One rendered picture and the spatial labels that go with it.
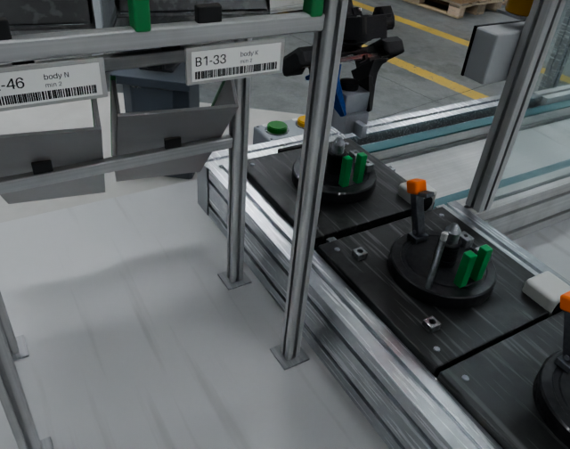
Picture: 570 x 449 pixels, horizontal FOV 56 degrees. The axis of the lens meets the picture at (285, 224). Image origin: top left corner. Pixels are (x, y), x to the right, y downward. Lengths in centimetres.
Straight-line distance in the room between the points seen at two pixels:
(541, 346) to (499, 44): 39
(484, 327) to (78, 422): 49
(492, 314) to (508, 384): 11
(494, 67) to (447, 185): 31
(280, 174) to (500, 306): 40
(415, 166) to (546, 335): 50
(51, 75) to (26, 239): 60
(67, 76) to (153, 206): 63
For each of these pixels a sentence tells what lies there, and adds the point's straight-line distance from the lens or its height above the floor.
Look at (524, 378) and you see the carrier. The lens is 67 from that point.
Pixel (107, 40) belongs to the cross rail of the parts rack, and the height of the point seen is 131.
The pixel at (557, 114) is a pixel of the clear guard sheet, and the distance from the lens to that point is 98.
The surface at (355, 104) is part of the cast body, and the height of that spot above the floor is 112.
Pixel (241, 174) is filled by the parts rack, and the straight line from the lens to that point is 74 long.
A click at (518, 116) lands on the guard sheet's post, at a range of 87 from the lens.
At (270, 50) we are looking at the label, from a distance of 47.
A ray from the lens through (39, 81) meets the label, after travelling 42.
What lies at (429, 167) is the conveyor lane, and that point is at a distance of 112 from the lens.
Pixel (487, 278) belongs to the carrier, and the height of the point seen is 99.
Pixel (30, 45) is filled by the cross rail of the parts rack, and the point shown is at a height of 131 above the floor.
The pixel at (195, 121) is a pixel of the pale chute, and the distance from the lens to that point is 63.
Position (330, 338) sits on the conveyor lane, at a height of 91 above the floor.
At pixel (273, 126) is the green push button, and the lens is 106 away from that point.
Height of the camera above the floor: 143
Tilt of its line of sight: 36 degrees down
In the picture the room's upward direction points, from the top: 5 degrees clockwise
